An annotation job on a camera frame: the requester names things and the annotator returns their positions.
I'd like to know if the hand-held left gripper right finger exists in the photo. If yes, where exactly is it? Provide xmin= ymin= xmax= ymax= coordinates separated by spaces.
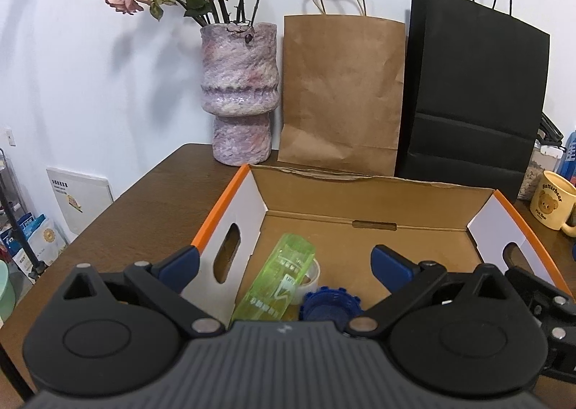
xmin=346 ymin=245 xmax=509 ymax=338

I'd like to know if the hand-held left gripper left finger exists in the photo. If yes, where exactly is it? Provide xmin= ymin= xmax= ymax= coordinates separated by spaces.
xmin=63 ymin=245 xmax=226 ymax=338

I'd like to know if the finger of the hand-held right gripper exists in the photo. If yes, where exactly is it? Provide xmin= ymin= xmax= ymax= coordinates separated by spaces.
xmin=504 ymin=256 xmax=576 ymax=344

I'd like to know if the blue gear-shaped cap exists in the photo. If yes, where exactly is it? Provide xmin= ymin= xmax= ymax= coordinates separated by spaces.
xmin=299 ymin=287 xmax=365 ymax=334

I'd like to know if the orange cardboard box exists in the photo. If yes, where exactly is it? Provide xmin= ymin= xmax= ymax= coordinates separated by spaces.
xmin=191 ymin=163 xmax=574 ymax=330

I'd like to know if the white tape roll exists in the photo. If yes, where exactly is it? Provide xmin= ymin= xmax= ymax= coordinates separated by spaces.
xmin=292 ymin=258 xmax=321 ymax=303

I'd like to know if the green transparent bottle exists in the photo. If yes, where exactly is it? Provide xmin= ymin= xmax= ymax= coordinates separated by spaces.
xmin=229 ymin=233 xmax=316 ymax=329

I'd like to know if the yellow bear mug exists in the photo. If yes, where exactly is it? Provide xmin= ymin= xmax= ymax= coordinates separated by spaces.
xmin=530 ymin=170 xmax=576 ymax=236

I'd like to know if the white board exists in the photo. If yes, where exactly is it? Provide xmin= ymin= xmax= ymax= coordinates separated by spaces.
xmin=46 ymin=166 xmax=114 ymax=244

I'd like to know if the clear jar with clip lid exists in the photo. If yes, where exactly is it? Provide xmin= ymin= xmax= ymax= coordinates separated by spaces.
xmin=517 ymin=112 xmax=565 ymax=200

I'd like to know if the blue drink can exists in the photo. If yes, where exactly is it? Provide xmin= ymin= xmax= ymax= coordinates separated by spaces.
xmin=555 ymin=130 xmax=576 ymax=187

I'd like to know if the blue white packet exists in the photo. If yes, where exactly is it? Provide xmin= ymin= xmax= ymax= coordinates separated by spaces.
xmin=0 ymin=213 xmax=68 ymax=286

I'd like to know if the pale green cup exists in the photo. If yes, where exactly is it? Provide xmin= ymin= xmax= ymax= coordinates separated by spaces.
xmin=0 ymin=260 xmax=16 ymax=324

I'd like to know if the brown paper bag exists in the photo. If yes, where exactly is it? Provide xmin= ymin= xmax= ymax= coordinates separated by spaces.
xmin=278 ymin=0 xmax=406 ymax=177

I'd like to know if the purple marbled vase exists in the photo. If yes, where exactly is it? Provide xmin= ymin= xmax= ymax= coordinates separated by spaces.
xmin=200 ymin=22 xmax=280 ymax=166

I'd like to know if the black paper bag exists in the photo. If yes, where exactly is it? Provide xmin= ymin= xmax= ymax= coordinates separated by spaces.
xmin=395 ymin=0 xmax=550 ymax=200

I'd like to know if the wire storage rack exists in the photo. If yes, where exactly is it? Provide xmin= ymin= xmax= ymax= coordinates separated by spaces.
xmin=0 ymin=148 xmax=21 ymax=230

